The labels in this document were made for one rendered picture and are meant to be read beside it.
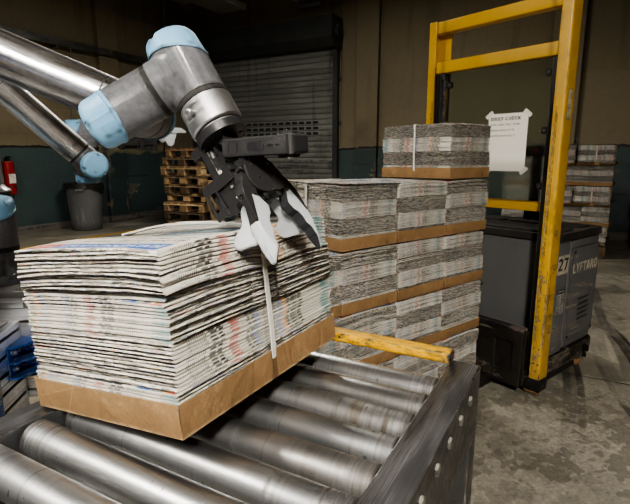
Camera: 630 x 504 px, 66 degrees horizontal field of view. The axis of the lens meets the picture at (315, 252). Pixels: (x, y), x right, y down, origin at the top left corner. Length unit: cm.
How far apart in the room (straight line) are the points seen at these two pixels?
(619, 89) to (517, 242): 556
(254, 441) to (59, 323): 30
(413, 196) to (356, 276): 40
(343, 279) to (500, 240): 126
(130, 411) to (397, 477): 33
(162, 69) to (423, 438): 59
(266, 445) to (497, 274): 225
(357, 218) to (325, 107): 741
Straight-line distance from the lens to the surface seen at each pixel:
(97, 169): 152
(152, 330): 59
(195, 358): 61
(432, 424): 71
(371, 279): 178
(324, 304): 85
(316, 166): 908
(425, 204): 195
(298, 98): 934
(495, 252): 277
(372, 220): 173
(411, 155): 219
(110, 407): 69
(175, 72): 71
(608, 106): 804
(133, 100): 72
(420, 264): 198
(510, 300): 277
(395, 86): 860
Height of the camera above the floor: 115
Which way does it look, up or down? 11 degrees down
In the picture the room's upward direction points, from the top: straight up
